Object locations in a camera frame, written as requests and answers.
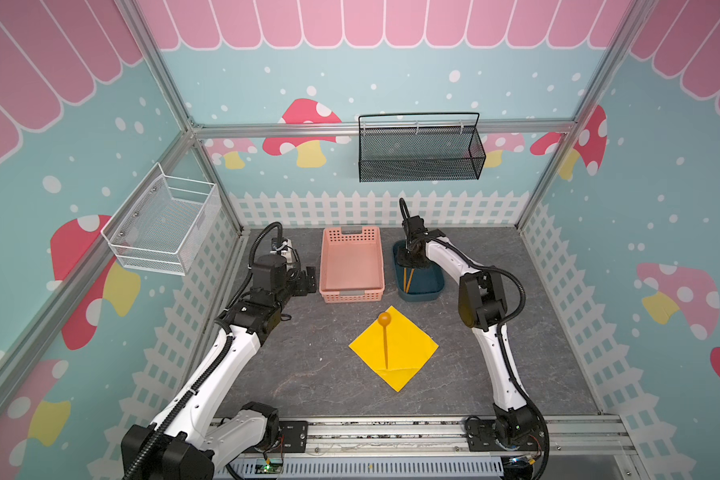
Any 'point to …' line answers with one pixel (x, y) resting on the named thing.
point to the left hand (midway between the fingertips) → (298, 273)
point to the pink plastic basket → (352, 265)
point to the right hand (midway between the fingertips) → (402, 260)
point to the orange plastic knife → (410, 278)
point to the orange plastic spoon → (384, 318)
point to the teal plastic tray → (417, 284)
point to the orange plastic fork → (405, 280)
